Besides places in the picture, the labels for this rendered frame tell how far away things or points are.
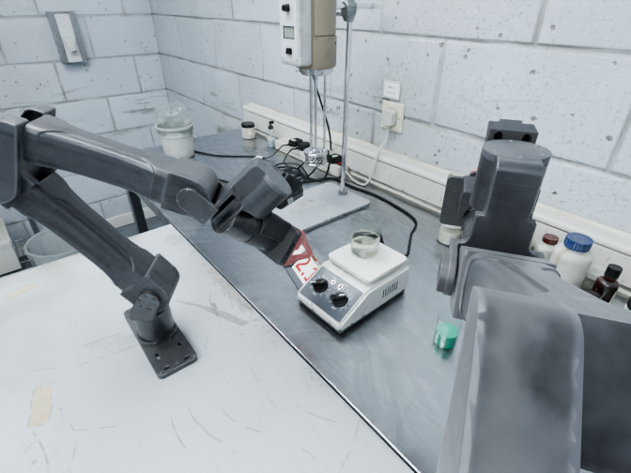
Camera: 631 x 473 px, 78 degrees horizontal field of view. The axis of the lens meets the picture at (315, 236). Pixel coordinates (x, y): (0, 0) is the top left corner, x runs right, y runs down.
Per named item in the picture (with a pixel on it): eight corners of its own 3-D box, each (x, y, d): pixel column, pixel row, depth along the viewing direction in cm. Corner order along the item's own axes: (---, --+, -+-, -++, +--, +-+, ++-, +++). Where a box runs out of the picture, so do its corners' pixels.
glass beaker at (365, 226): (376, 244, 84) (379, 209, 79) (382, 261, 78) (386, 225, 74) (344, 245, 83) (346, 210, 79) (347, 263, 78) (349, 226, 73)
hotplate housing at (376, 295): (340, 337, 72) (341, 304, 68) (296, 301, 80) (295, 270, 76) (413, 287, 84) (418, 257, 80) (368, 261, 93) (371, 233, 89)
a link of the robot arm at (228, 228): (263, 199, 63) (231, 182, 58) (273, 224, 60) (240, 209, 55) (235, 224, 66) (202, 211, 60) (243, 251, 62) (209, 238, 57)
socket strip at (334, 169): (337, 177, 136) (337, 165, 133) (274, 148, 162) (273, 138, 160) (348, 174, 139) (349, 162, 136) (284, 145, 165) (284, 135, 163)
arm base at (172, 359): (149, 269, 77) (112, 283, 73) (192, 327, 63) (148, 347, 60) (158, 300, 81) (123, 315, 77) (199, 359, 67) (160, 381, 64)
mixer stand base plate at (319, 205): (292, 236, 102) (292, 233, 102) (253, 209, 115) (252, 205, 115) (371, 205, 118) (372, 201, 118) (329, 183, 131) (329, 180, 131)
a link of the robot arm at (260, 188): (292, 178, 62) (235, 124, 57) (291, 204, 54) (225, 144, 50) (243, 223, 66) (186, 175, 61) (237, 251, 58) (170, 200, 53)
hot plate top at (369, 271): (368, 285, 72) (369, 282, 72) (326, 257, 80) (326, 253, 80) (408, 261, 79) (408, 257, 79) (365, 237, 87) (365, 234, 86)
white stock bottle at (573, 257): (585, 296, 82) (609, 244, 75) (559, 302, 80) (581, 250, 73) (558, 276, 88) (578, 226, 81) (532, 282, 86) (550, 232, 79)
